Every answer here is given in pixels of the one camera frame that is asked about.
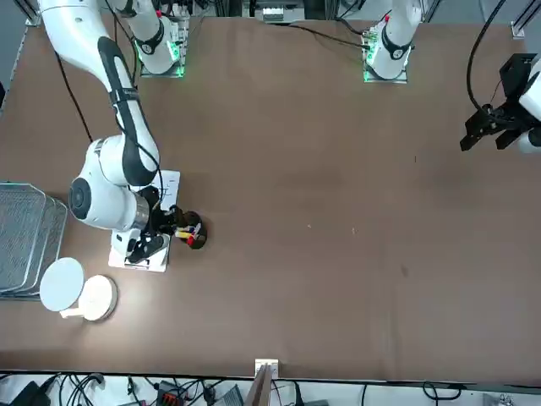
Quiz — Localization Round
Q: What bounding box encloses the white A4 paper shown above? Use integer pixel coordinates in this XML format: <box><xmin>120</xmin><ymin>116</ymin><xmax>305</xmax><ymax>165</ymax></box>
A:
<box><xmin>111</xmin><ymin>171</ymin><xmax>180</xmax><ymax>268</ymax></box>

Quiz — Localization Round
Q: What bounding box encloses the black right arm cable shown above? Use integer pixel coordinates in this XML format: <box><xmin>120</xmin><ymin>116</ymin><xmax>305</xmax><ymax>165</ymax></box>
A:
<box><xmin>53</xmin><ymin>51</ymin><xmax>95</xmax><ymax>144</ymax></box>

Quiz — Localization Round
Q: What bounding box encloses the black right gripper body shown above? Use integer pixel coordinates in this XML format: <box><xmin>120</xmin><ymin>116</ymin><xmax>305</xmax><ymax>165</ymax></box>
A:
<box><xmin>142</xmin><ymin>187</ymin><xmax>172</xmax><ymax>240</ymax></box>

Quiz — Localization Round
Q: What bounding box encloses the black cable on table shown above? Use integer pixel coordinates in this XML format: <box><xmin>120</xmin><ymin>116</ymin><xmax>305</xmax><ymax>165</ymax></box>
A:
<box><xmin>287</xmin><ymin>20</ymin><xmax>374</xmax><ymax>48</ymax></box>

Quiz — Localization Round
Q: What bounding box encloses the black pen holder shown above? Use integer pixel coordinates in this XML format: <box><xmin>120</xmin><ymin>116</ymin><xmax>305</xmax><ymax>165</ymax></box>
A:
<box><xmin>175</xmin><ymin>210</ymin><xmax>209</xmax><ymax>250</ymax></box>

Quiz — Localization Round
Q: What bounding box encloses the grey mesh tray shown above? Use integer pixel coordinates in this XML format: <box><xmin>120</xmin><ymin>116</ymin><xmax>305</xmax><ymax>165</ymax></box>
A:
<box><xmin>0</xmin><ymin>181</ymin><xmax>48</xmax><ymax>294</ymax></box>
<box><xmin>0</xmin><ymin>194</ymin><xmax>59</xmax><ymax>297</ymax></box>
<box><xmin>0</xmin><ymin>197</ymin><xmax>68</xmax><ymax>301</ymax></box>

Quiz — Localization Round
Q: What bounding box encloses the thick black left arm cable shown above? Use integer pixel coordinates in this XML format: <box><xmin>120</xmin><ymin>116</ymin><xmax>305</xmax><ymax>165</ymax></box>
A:
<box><xmin>466</xmin><ymin>0</ymin><xmax>508</xmax><ymax>112</ymax></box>

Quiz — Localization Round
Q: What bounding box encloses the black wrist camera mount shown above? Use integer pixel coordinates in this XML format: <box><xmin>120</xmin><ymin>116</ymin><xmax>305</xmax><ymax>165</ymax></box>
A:
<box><xmin>126</xmin><ymin>235</ymin><xmax>169</xmax><ymax>267</ymax></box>

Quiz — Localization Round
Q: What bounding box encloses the white clipboard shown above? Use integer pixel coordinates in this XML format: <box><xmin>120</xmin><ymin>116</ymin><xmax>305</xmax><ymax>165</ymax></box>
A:
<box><xmin>108</xmin><ymin>169</ymin><xmax>182</xmax><ymax>273</ymax></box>

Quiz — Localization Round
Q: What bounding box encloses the power strip with red switches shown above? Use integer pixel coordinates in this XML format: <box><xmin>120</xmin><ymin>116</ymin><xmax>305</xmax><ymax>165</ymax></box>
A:
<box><xmin>156</xmin><ymin>380</ymin><xmax>183</xmax><ymax>405</ymax></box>

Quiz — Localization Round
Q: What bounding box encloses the white desk lamp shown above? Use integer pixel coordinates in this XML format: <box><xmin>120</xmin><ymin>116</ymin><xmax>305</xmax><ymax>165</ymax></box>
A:
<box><xmin>39</xmin><ymin>257</ymin><xmax>119</xmax><ymax>323</ymax></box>

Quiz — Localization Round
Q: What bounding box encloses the white table edge bracket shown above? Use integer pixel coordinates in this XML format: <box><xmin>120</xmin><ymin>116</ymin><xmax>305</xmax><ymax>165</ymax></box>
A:
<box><xmin>254</xmin><ymin>358</ymin><xmax>281</xmax><ymax>378</ymax></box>

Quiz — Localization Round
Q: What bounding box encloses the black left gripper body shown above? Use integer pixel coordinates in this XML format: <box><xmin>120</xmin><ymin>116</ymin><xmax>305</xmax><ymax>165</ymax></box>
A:
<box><xmin>500</xmin><ymin>53</ymin><xmax>538</xmax><ymax>103</ymax></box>

